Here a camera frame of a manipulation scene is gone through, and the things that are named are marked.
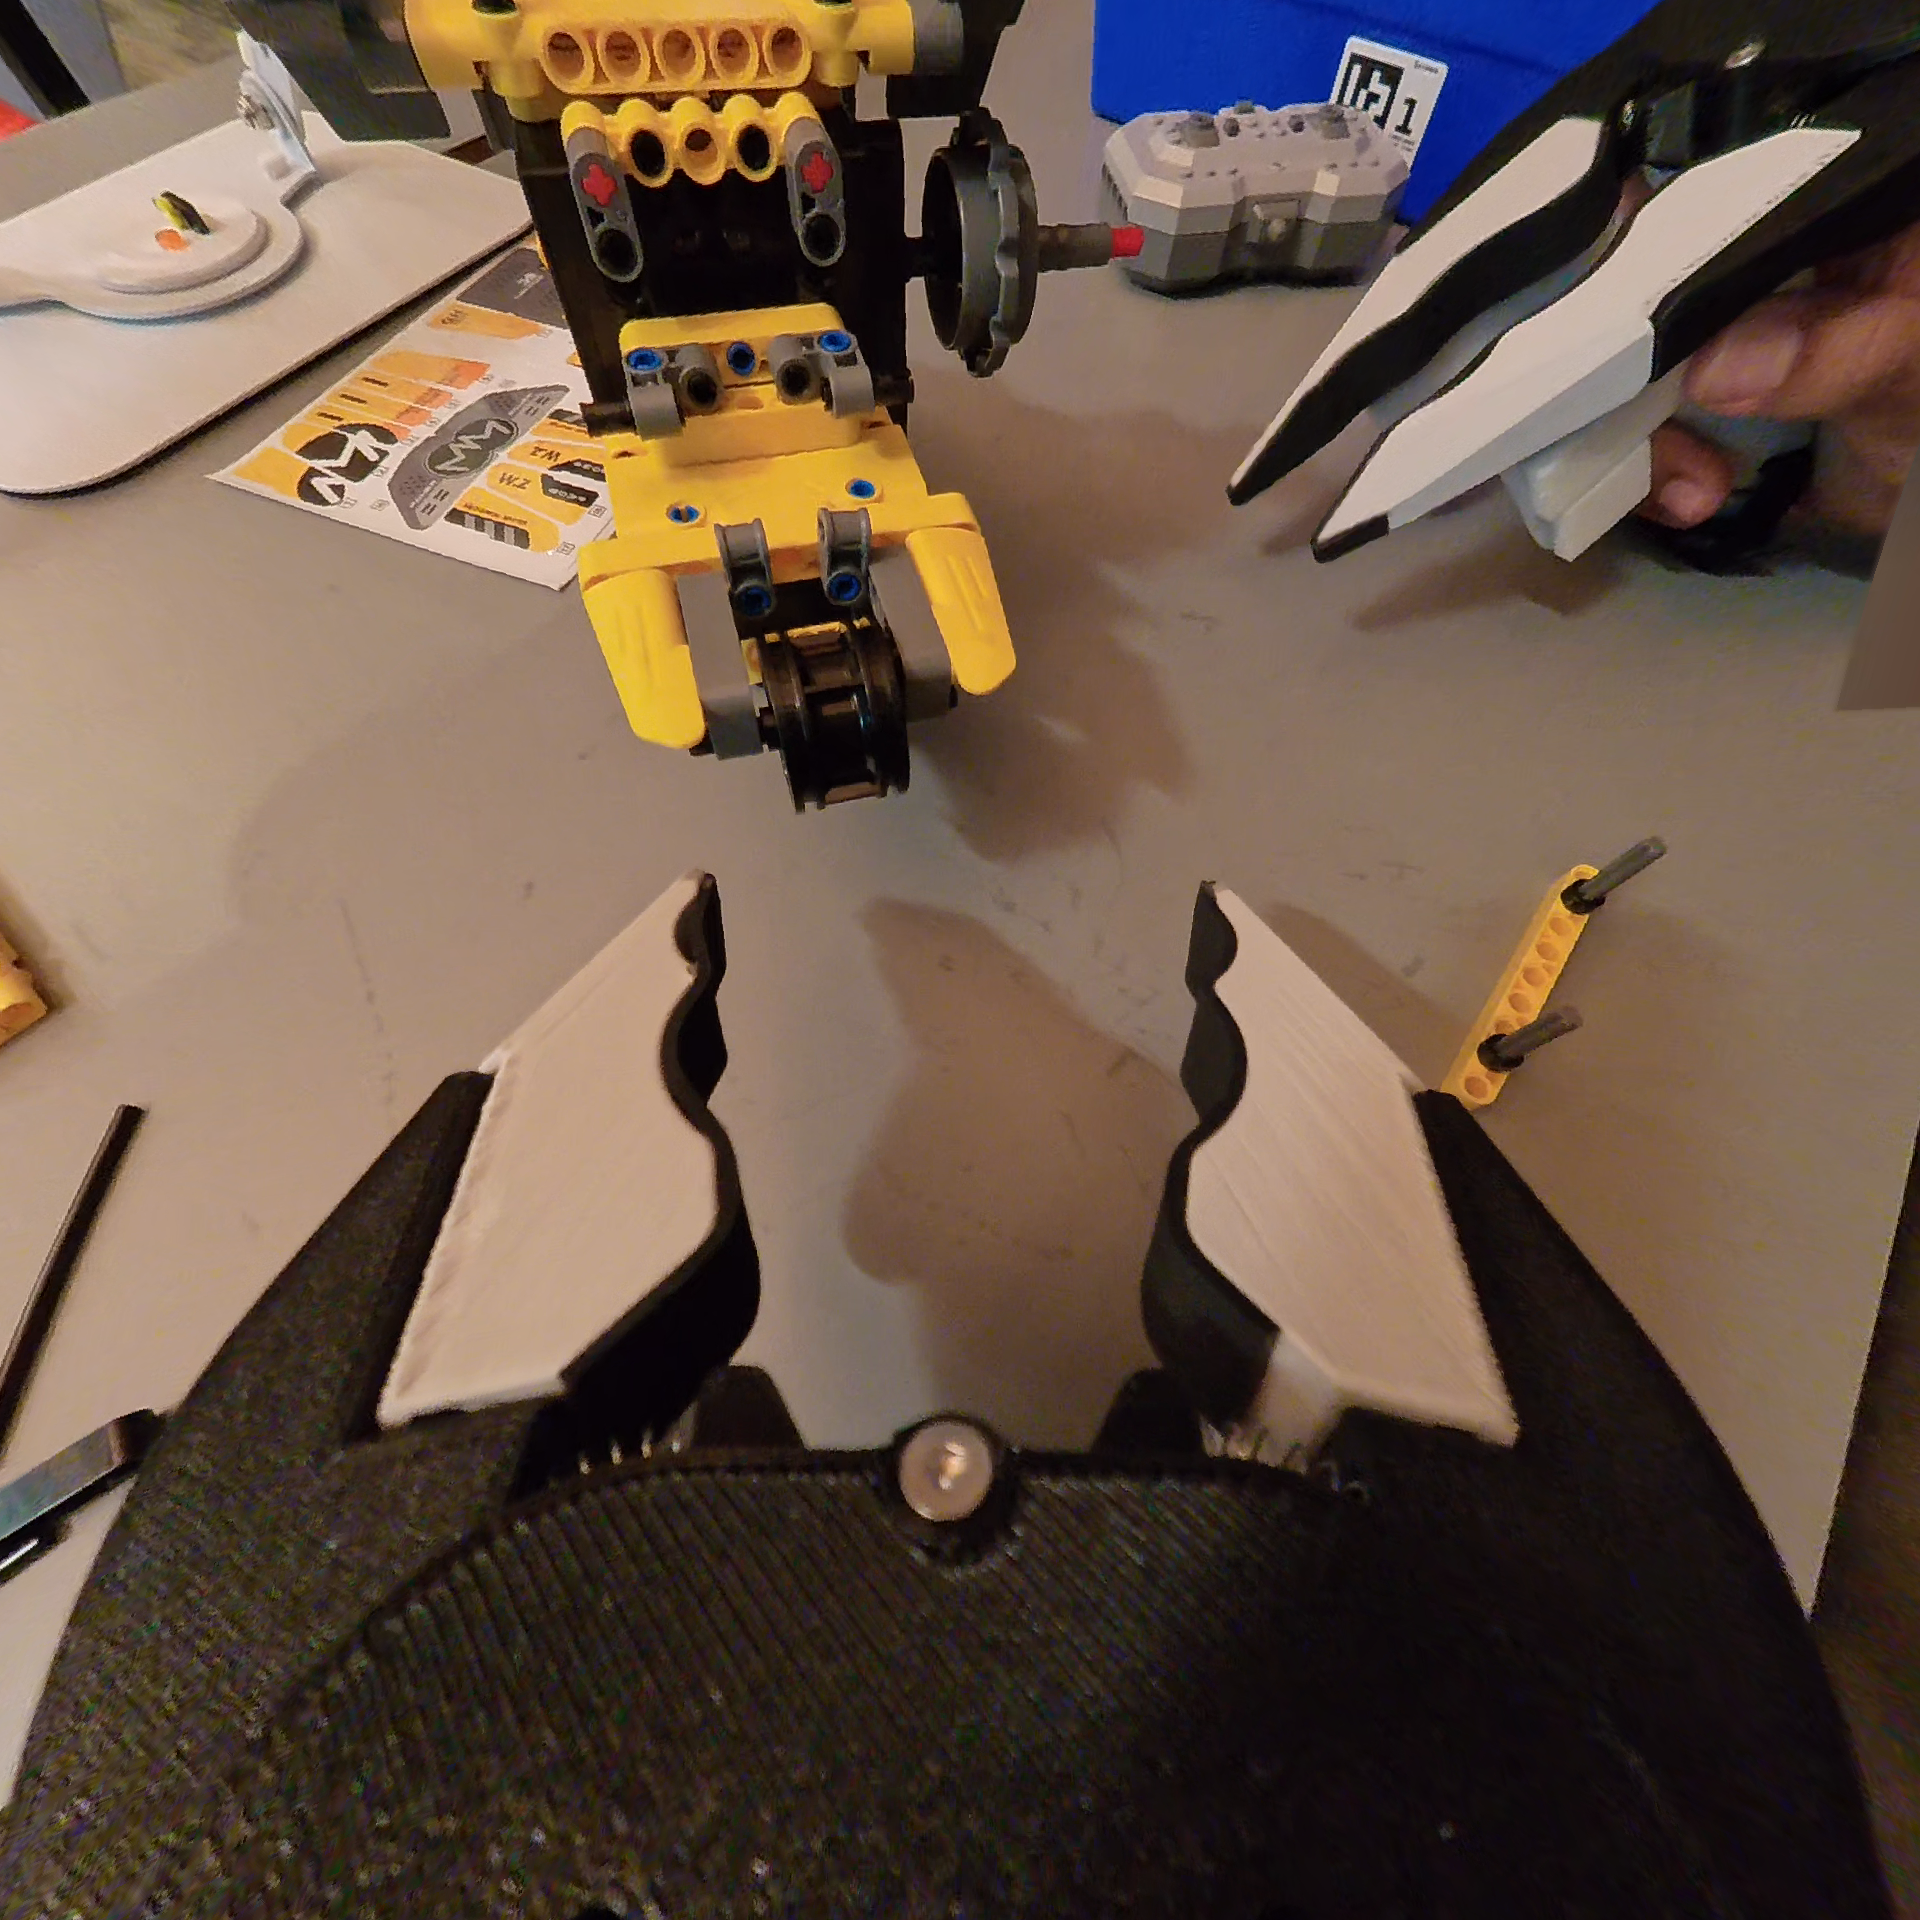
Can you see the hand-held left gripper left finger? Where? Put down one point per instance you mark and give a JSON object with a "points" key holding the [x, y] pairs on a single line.
{"points": [[557, 1200]]}

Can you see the blue plastic bin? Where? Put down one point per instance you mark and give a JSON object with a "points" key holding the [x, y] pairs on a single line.
{"points": [[1200, 61]]}

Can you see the light grey board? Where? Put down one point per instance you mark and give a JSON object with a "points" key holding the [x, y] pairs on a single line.
{"points": [[375, 255]]}

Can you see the small yellow brick piece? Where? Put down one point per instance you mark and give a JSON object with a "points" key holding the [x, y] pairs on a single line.
{"points": [[24, 975]]}

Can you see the grey toy remote controller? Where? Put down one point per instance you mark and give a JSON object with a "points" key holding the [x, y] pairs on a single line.
{"points": [[1275, 188]]}

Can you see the person's right hand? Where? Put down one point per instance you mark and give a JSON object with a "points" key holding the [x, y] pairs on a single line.
{"points": [[1800, 360]]}

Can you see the metal tool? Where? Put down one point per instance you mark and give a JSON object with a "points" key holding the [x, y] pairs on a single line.
{"points": [[61, 1485]]}

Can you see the small orange black piece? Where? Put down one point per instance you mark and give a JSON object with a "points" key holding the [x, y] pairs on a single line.
{"points": [[182, 221]]}

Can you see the yellow black sticker sheet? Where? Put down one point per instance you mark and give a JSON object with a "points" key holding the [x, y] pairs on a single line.
{"points": [[405, 452]]}

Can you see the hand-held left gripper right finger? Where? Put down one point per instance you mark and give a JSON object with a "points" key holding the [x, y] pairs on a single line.
{"points": [[1319, 1200]]}

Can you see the white plastic stand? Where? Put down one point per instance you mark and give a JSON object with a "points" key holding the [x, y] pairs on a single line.
{"points": [[136, 271]]}

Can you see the white printed tag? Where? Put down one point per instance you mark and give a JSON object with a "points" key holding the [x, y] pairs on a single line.
{"points": [[1389, 100]]}

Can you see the thin black rod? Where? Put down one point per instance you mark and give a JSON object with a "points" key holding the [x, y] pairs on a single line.
{"points": [[75, 1260]]}

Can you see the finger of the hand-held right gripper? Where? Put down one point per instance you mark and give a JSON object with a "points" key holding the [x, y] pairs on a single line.
{"points": [[1560, 347], [1478, 241]]}

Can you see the yellow beam with black pins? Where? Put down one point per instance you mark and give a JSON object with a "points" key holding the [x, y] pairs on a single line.
{"points": [[1530, 975]]}

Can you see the yellow black toy brick model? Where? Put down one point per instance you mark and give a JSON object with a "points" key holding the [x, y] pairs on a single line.
{"points": [[779, 481]]}

